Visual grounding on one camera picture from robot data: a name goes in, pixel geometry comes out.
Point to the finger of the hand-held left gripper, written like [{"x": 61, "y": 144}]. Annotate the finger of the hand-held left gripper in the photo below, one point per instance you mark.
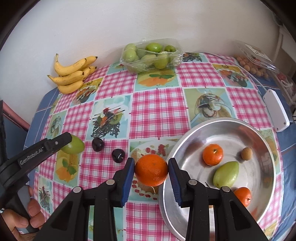
[{"x": 60, "y": 141}]

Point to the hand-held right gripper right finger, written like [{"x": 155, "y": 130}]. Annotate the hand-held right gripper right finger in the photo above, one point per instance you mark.
[{"x": 174, "y": 183}]

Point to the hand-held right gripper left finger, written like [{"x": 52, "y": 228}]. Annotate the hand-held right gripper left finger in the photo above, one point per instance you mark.
[{"x": 128, "y": 180}]

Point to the large green jujube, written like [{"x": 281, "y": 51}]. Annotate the large green jujube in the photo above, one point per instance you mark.
[
  {"x": 226, "y": 174},
  {"x": 76, "y": 146}
]

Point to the orange tangerine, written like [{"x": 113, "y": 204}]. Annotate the orange tangerine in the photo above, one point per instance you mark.
[
  {"x": 212, "y": 154},
  {"x": 151, "y": 170},
  {"x": 242, "y": 196}
]

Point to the round metal plate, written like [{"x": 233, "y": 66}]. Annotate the round metal plate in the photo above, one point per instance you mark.
[{"x": 231, "y": 139}]

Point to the small brown kiwi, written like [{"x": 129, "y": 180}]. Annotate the small brown kiwi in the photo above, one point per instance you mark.
[{"x": 246, "y": 153}]

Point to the person's left hand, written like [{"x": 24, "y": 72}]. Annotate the person's left hand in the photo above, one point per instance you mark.
[{"x": 13, "y": 220}]

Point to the dark purple plum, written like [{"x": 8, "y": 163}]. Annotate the dark purple plum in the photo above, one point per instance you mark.
[
  {"x": 118, "y": 155},
  {"x": 98, "y": 144}
]

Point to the yellow banana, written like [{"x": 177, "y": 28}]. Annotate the yellow banana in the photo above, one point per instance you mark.
[
  {"x": 67, "y": 78},
  {"x": 70, "y": 87},
  {"x": 90, "y": 69},
  {"x": 74, "y": 66}
]

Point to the pink checked tablecloth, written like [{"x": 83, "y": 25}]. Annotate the pink checked tablecloth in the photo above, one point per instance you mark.
[{"x": 157, "y": 111}]

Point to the clear plastic tray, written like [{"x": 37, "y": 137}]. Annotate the clear plastic tray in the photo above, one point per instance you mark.
[{"x": 136, "y": 68}]

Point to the white plastic adapter box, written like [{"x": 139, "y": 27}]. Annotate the white plastic adapter box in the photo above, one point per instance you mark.
[{"x": 276, "y": 110}]

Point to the pile of green jujubes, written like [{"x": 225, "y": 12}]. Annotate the pile of green jujubes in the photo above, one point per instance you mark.
[{"x": 152, "y": 47}]

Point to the pile of brown longans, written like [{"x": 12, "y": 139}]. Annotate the pile of brown longans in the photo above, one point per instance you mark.
[{"x": 247, "y": 63}]

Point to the clear plastic clamshell box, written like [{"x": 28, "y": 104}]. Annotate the clear plastic clamshell box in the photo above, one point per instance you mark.
[{"x": 272, "y": 67}]

